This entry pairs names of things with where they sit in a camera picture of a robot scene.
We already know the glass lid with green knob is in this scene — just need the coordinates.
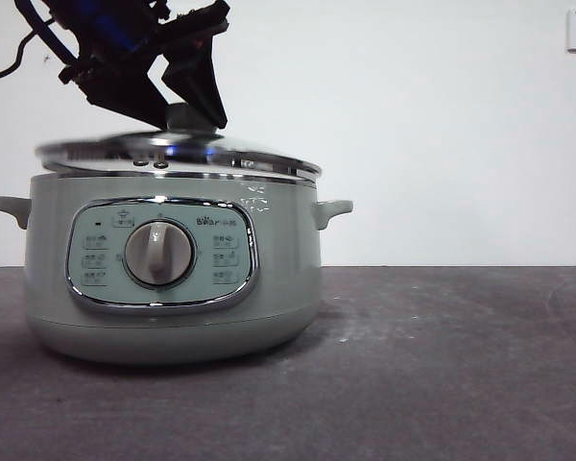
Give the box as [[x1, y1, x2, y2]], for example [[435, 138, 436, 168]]
[[34, 103, 324, 186]]

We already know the sage green electric cooking pot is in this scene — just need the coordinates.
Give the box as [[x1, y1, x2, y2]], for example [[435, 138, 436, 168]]
[[0, 170, 354, 367]]

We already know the black cable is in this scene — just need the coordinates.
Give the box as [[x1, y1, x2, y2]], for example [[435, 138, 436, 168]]
[[0, 0, 78, 83]]

